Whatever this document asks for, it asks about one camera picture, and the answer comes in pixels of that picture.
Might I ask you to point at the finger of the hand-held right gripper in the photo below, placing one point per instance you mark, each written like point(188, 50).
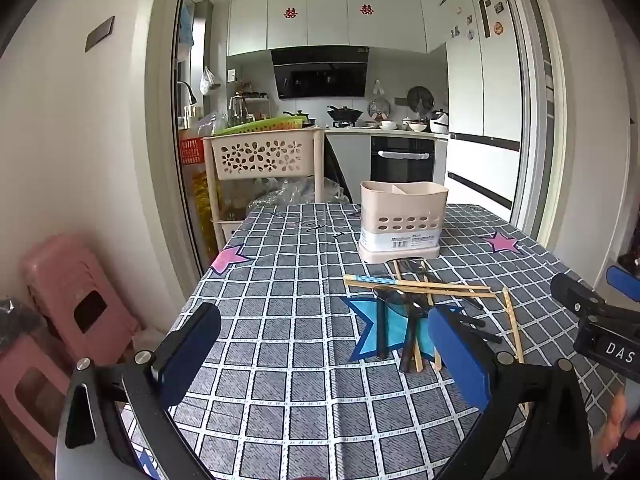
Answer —
point(625, 280)
point(570, 290)

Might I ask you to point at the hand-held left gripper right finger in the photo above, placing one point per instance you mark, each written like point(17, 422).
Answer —
point(457, 360)

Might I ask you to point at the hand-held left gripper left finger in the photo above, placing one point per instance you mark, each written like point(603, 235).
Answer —
point(192, 350)

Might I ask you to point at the brown wooden chopstick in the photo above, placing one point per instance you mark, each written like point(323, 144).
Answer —
point(418, 357)
point(405, 360)

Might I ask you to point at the yellow patterned chopstick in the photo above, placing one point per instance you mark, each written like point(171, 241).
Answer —
point(514, 325)

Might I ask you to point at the beige utensil holder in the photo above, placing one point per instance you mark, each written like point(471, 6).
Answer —
point(400, 200)

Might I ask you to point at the person's right hand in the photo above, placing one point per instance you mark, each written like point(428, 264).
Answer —
point(614, 422)

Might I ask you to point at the grey checked star tablecloth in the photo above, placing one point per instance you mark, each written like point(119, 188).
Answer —
point(280, 280)

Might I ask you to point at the pink plastic stool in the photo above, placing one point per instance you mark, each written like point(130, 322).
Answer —
point(25, 395)
point(65, 300)

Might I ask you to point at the yellow oil bottle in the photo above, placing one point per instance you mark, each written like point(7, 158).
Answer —
point(200, 195)

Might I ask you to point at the black plastic bag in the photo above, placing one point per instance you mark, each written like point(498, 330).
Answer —
point(15, 315)

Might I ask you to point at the clear plastic bags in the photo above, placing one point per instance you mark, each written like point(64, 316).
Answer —
point(295, 192)

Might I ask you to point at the red plastic basket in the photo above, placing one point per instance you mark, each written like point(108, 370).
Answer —
point(192, 152)

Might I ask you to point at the black built-in oven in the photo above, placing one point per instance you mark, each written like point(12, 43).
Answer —
point(400, 167)

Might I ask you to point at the beige flower-cutout storage cart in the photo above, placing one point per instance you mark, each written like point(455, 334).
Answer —
point(260, 155)

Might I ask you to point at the white rice cooker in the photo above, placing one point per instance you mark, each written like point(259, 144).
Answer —
point(439, 121)

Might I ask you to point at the white refrigerator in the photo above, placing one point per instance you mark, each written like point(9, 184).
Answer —
point(480, 85)

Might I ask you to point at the white bowl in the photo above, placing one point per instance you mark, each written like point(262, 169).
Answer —
point(387, 125)
point(417, 125)

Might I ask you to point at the white kitchen counter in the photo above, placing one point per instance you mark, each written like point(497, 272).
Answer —
point(350, 155)

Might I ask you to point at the green plastic tray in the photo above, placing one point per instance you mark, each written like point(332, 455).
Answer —
point(270, 122)

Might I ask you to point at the metal spice rack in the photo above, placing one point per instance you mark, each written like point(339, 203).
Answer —
point(250, 105)

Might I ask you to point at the small black pot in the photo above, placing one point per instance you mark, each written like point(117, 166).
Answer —
point(300, 116)

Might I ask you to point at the black kitchen faucet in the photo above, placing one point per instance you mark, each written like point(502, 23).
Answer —
point(186, 91)

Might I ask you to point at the round metal steamer rack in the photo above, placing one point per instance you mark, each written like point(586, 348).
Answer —
point(378, 107)

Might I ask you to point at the hanging clear plastic bag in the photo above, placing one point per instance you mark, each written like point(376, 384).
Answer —
point(207, 80)

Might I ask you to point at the group of fridge magnets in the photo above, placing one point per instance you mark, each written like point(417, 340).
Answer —
point(498, 27)

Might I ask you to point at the black wok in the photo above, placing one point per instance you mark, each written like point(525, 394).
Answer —
point(344, 111)

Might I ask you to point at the black range hood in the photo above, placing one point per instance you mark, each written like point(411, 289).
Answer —
point(320, 72)

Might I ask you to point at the blue hanging cloth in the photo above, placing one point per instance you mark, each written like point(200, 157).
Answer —
point(186, 25)

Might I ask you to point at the red paper cutout decoration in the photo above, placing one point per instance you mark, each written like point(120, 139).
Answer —
point(289, 12)
point(366, 9)

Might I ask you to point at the white wall hook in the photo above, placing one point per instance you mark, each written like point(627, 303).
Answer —
point(377, 87)

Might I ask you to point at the dark wall switch panel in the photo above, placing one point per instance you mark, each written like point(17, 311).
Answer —
point(100, 32)

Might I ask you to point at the white wall cabinets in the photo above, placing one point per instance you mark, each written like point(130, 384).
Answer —
point(325, 20)

